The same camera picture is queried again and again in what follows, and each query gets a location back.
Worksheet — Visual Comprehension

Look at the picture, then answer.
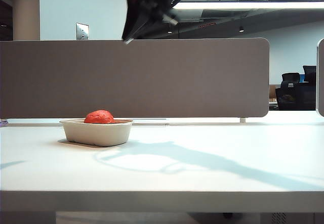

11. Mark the beige paper lunchbox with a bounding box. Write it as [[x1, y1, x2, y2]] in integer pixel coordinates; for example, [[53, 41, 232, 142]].
[[59, 118, 134, 148]]

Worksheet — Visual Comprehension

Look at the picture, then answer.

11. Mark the silver wall switch plate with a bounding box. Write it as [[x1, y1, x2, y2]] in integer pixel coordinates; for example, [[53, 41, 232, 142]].
[[75, 22, 90, 41]]

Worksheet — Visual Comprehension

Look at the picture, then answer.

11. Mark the black chair with tall headrest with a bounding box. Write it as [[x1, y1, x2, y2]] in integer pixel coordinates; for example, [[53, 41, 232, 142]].
[[302, 65, 317, 83]]

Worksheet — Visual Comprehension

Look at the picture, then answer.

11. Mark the beige round column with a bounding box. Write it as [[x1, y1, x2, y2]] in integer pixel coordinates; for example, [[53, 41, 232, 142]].
[[12, 0, 41, 41]]

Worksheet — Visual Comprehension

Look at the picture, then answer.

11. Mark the narrow grey desk divider panel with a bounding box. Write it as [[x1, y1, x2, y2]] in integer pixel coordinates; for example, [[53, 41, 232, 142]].
[[316, 38, 324, 118]]

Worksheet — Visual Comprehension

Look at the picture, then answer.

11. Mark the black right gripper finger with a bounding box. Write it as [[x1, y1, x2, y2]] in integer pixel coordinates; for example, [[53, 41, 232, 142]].
[[121, 0, 154, 44]]

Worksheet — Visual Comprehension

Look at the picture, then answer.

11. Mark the wide grey desk divider panel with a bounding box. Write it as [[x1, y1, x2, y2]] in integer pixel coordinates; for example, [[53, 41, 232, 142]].
[[0, 37, 269, 119]]

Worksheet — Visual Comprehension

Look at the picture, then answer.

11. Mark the long ceiling light strip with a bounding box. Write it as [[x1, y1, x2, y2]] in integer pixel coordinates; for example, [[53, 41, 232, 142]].
[[173, 2, 324, 10]]

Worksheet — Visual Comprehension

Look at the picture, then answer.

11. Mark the black mesh office chair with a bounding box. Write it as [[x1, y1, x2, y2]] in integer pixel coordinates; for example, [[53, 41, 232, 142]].
[[275, 72, 316, 111]]

